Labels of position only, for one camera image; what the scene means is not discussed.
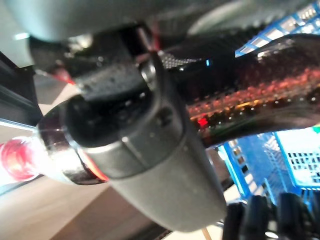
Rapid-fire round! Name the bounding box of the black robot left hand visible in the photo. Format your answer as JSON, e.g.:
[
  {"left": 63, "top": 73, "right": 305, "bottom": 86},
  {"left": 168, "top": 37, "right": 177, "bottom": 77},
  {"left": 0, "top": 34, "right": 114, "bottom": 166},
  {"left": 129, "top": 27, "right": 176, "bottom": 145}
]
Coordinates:
[{"left": 221, "top": 192, "right": 320, "bottom": 240}]

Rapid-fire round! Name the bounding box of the black framed display cabinet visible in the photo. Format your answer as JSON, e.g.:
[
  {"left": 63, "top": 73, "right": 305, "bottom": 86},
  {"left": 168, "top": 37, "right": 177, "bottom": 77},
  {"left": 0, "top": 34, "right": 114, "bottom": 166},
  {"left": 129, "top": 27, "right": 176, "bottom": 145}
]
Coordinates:
[{"left": 0, "top": 49, "right": 43, "bottom": 126}]

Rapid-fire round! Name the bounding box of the Coca-Cola bottle red cap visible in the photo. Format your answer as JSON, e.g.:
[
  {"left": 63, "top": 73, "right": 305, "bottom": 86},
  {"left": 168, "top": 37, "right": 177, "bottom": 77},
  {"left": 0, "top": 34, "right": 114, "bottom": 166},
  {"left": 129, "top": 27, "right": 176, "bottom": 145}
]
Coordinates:
[{"left": 0, "top": 32, "right": 320, "bottom": 186}]

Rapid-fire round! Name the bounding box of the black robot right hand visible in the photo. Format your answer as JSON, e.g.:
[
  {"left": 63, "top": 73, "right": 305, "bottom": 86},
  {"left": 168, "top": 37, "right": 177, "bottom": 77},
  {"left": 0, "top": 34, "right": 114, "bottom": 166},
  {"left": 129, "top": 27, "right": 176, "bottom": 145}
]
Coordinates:
[{"left": 4, "top": 0, "right": 308, "bottom": 232}]

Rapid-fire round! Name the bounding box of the blue plastic shopping basket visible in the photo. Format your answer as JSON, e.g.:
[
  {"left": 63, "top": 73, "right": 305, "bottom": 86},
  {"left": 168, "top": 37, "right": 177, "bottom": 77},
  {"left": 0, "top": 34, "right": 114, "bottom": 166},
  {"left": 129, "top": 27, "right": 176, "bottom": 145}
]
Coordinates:
[{"left": 217, "top": 0, "right": 320, "bottom": 203}]

